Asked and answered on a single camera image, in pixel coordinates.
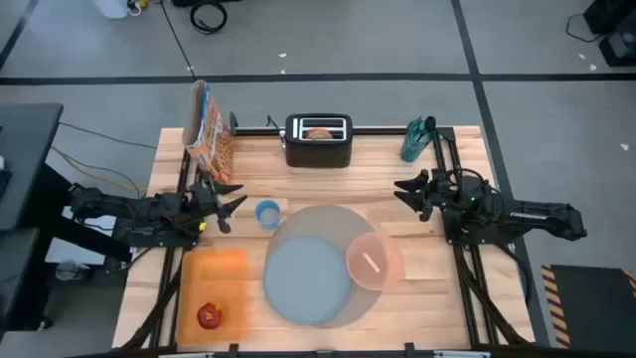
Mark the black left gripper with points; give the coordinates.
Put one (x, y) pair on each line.
(206, 201)

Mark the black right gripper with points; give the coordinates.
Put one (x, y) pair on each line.
(442, 191)

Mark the orange Cheerios cereal box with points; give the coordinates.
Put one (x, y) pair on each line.
(213, 139)

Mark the pink plastic bowl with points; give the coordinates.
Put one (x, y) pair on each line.
(382, 278)

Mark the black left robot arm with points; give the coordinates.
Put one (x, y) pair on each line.
(129, 211)

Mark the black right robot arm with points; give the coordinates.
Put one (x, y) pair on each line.
(522, 219)

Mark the blue plastic cup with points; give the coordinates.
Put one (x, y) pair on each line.
(268, 215)

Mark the teal water bottle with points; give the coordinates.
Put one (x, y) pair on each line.
(412, 141)

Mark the pale spoon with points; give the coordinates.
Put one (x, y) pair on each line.
(371, 262)

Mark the black two-slot toaster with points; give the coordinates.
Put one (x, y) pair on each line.
(318, 151)

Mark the brown toast slice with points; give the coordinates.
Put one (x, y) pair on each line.
(319, 133)

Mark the grey round plate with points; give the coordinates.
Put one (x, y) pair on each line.
(307, 281)

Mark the red apple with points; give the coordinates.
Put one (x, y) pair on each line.
(209, 316)

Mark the clear plastic cup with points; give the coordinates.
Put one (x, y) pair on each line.
(72, 271)

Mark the white board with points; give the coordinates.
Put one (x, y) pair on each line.
(62, 251)

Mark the black desk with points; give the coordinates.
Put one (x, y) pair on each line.
(25, 159)

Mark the black mat with yellow stripes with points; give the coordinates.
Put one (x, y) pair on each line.
(593, 308)

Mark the white container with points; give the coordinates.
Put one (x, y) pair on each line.
(111, 7)

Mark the black equipment box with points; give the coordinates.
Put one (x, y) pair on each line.
(616, 30)

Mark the black aluminium table frame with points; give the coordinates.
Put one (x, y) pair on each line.
(472, 278)

